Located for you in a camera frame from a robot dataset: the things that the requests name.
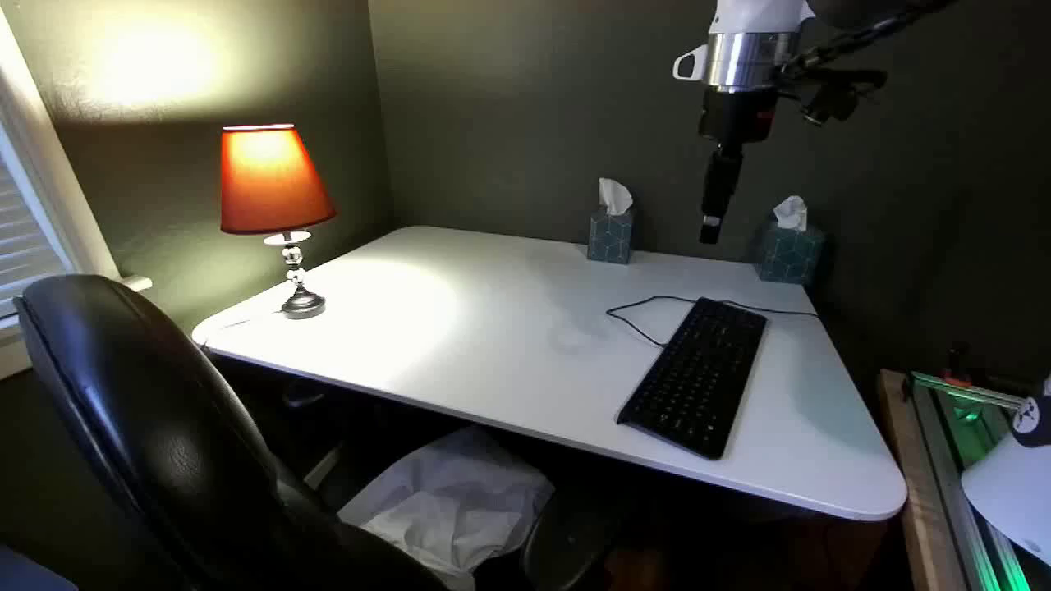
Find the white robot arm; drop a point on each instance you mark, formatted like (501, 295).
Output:
(767, 51)

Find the white plastic bag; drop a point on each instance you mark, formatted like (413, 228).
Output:
(452, 505)

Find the black computer keyboard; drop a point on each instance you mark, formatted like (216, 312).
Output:
(699, 382)

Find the teal tissue box left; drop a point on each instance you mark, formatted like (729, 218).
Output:
(614, 225)

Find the teal tissue box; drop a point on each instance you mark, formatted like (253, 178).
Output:
(614, 225)
(789, 247)

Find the orange shade table lamp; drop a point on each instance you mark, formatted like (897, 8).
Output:
(271, 186)

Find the wooden side stand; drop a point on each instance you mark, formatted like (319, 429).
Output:
(976, 501)

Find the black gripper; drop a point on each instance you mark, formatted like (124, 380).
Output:
(732, 122)

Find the black office chair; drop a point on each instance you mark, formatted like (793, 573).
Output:
(181, 459)

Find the white window blinds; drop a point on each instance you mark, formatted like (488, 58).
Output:
(32, 202)

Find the teal tissue box right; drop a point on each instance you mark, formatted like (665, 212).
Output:
(789, 247)

